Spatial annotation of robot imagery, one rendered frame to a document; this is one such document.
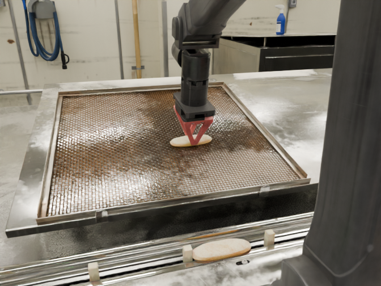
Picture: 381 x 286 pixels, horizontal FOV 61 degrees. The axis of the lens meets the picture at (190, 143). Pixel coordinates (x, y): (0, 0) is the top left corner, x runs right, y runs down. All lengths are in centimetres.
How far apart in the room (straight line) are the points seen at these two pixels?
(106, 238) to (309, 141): 51
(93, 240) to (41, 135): 30
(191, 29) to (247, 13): 392
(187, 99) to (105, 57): 348
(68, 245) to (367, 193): 51
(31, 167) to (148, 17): 353
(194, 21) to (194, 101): 17
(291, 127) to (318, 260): 60
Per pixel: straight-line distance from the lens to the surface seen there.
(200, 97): 66
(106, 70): 414
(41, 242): 66
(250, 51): 244
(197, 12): 56
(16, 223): 60
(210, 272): 49
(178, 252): 54
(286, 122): 89
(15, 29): 417
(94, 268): 51
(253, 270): 50
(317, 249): 30
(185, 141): 73
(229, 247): 54
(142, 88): 100
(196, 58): 63
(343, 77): 26
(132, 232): 63
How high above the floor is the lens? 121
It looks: 23 degrees down
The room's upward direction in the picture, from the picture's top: straight up
